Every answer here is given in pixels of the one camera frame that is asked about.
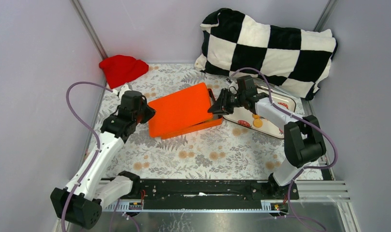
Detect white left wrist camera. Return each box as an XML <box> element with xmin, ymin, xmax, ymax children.
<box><xmin>118</xmin><ymin>83</ymin><xmax>132</xmax><ymax>99</ymax></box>

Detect floral table mat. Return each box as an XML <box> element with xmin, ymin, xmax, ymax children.
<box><xmin>104</xmin><ymin>64</ymin><xmax>285</xmax><ymax>180</ymax></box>

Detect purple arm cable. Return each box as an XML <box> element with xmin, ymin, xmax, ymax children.
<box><xmin>60</xmin><ymin>81</ymin><xmax>119</xmax><ymax>232</ymax></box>
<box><xmin>230</xmin><ymin>67</ymin><xmax>339</xmax><ymax>232</ymax></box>

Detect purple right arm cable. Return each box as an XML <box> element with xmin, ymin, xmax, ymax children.
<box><xmin>230</xmin><ymin>67</ymin><xmax>339</xmax><ymax>232</ymax></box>

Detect metal tongs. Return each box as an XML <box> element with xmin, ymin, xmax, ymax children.
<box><xmin>254</xmin><ymin>80</ymin><xmax>295</xmax><ymax>98</ymax></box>

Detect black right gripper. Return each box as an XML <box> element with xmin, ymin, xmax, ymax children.
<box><xmin>208</xmin><ymin>88</ymin><xmax>246</xmax><ymax>116</ymax></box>

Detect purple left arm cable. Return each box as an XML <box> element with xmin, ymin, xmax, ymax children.
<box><xmin>60</xmin><ymin>81</ymin><xmax>119</xmax><ymax>232</ymax></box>

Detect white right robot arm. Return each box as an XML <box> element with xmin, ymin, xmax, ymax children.
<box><xmin>208</xmin><ymin>75</ymin><xmax>326</xmax><ymax>199</ymax></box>

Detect red knit hat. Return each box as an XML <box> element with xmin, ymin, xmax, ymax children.
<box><xmin>99</xmin><ymin>55</ymin><xmax>149</xmax><ymax>89</ymax></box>

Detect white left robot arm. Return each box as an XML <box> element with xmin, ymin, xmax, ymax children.
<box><xmin>50</xmin><ymin>90</ymin><xmax>156</xmax><ymax>231</ymax></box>

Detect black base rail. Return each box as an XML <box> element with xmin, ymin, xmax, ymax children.
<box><xmin>121</xmin><ymin>179</ymin><xmax>299</xmax><ymax>210</ymax></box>

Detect orange cookie tin box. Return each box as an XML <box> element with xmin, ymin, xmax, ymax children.
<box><xmin>160</xmin><ymin>88</ymin><xmax>223</xmax><ymax>140</ymax></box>

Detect black white checkered pillow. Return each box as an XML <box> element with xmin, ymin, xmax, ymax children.
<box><xmin>194</xmin><ymin>8</ymin><xmax>338</xmax><ymax>101</ymax></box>

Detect white strawberry tray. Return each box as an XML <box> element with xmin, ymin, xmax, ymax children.
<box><xmin>222</xmin><ymin>84</ymin><xmax>297</xmax><ymax>140</ymax></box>

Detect orange tin lid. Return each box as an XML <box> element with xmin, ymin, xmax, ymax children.
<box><xmin>148</xmin><ymin>83</ymin><xmax>213</xmax><ymax>138</ymax></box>

